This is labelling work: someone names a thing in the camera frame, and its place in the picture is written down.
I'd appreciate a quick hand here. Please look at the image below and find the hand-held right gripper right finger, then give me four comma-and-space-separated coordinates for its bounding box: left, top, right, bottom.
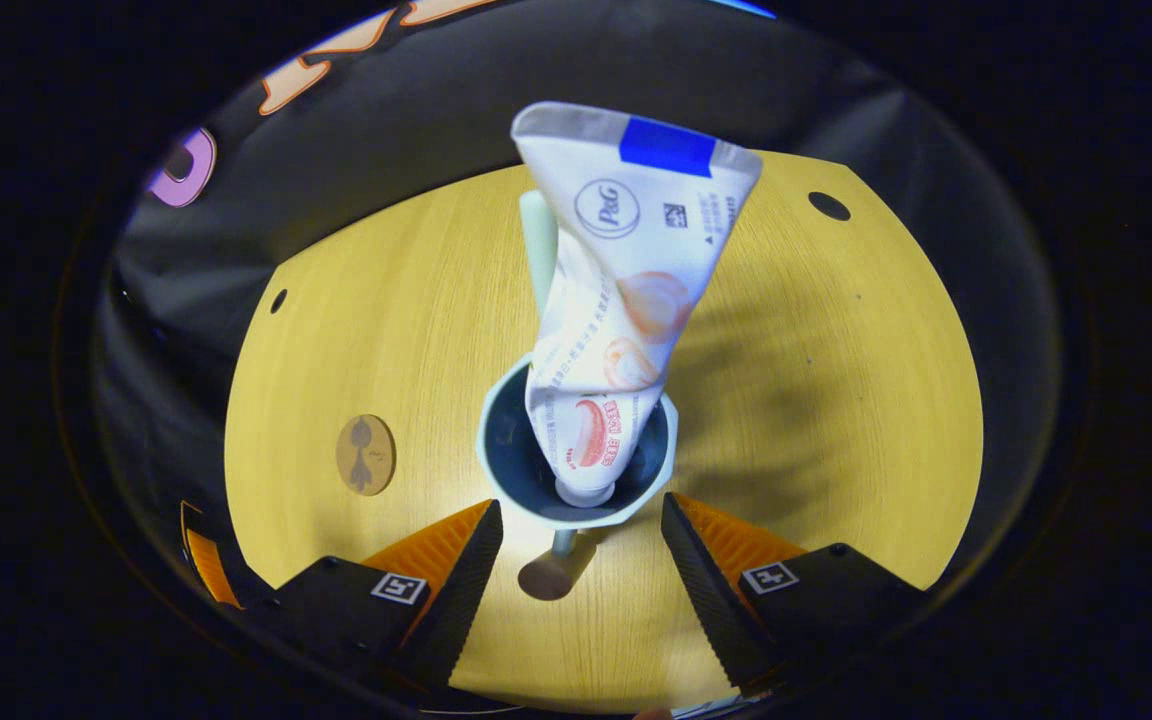
661, 491, 932, 696

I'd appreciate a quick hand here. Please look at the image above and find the white toothpaste tube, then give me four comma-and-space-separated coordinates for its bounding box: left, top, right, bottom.
510, 100, 765, 508

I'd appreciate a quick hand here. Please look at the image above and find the round brown coaster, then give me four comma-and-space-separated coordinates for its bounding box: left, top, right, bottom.
335, 413, 398, 497

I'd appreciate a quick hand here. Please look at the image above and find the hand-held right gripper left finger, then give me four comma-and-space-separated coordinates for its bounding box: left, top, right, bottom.
266, 499, 504, 691

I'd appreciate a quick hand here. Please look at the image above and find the pale green cup wooden handle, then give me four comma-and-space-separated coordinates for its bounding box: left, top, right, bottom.
476, 355, 680, 602

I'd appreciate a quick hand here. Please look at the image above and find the black backdrop cloth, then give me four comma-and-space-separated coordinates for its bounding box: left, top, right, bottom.
86, 0, 1067, 621

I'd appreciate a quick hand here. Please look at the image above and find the wooden desktop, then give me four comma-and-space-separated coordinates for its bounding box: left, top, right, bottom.
223, 150, 986, 716

